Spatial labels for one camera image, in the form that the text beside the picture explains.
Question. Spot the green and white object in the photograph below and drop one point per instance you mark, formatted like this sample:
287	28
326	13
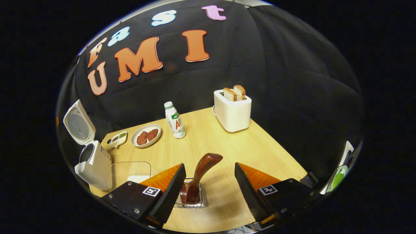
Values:
338	178

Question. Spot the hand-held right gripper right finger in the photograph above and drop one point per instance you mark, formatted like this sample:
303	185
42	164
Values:
248	195

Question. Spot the white round plate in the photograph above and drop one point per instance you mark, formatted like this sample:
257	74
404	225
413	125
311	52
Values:
145	143

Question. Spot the red meat patty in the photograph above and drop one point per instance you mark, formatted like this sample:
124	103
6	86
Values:
152	134
142	138

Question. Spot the brown wooden spoon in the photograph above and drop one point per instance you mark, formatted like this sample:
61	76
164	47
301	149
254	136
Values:
201	169

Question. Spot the white toaster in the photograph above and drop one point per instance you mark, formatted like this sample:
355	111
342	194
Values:
232	113

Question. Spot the white rice cooker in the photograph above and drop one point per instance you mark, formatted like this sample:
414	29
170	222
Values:
94	165

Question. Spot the small white sauce dish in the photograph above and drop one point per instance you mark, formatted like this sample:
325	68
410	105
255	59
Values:
117	139

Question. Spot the black backdrop cloth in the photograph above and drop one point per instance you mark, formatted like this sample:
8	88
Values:
292	97

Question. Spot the toasted bread slice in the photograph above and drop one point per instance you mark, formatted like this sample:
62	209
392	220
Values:
240	91
229	95

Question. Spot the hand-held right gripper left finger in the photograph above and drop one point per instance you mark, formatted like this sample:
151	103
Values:
170	195

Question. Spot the white drink bottle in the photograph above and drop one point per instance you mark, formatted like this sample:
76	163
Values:
175	122

